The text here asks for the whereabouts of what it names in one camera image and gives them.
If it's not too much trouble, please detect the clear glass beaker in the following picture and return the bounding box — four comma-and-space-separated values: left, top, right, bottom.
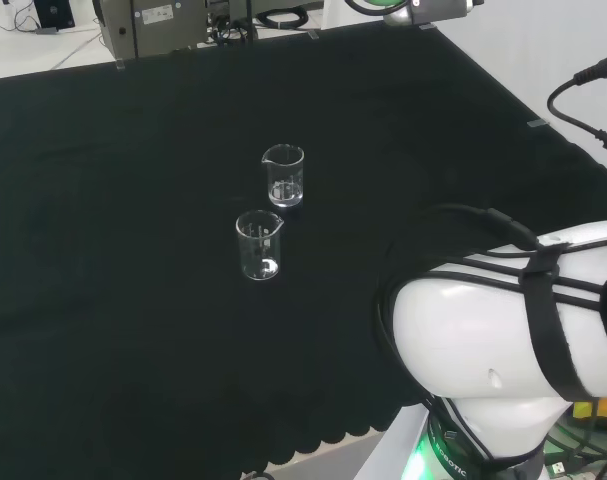
235, 209, 284, 281
261, 143, 305, 208

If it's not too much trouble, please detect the black cloth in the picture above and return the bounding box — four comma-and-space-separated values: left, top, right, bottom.
0, 27, 607, 480

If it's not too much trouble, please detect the grey metal cabinet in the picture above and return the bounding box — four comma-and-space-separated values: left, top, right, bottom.
91, 0, 210, 60

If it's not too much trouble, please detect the yellow stop button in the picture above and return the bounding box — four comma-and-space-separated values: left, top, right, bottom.
571, 398, 607, 420

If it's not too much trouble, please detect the coiled black cable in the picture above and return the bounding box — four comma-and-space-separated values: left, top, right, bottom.
255, 8, 310, 29

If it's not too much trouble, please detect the black electronics with cables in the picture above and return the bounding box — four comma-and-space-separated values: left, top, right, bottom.
205, 0, 258, 47

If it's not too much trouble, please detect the thick black cable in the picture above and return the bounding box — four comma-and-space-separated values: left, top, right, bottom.
546, 49, 607, 157

